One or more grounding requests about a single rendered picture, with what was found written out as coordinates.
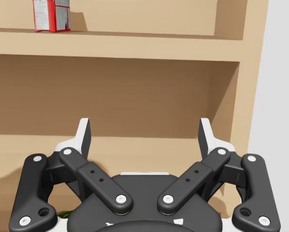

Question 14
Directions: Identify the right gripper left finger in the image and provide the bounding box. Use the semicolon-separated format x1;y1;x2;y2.
9;117;133;232

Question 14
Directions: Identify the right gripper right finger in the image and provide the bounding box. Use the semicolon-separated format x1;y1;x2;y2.
157;117;282;232

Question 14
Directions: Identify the green and blue rectangular can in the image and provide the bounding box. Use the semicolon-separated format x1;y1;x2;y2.
57;210;74;219

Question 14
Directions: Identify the pale wooden shelf unit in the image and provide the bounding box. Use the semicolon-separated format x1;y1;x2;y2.
0;0;269;232

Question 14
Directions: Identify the red and white carton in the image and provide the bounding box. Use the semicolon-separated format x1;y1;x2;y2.
32;0;72;33

